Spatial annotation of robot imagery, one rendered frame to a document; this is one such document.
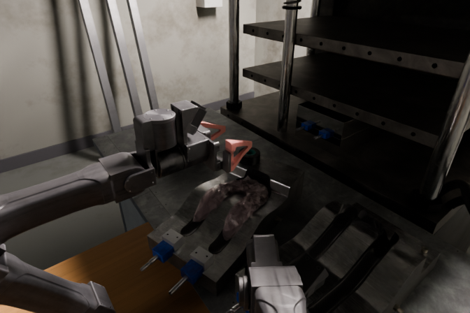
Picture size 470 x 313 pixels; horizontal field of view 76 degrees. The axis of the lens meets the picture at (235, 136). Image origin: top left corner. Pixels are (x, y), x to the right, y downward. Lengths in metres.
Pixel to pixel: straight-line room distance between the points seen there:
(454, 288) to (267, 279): 0.69
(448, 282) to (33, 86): 3.01
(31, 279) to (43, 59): 2.58
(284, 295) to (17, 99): 2.92
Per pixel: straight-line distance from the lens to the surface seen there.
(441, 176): 1.22
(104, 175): 0.54
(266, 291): 0.42
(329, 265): 0.85
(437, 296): 1.01
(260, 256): 0.52
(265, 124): 1.71
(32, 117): 3.20
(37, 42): 3.06
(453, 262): 1.12
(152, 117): 0.55
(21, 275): 0.61
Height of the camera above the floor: 1.52
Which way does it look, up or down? 28 degrees down
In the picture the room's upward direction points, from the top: straight up
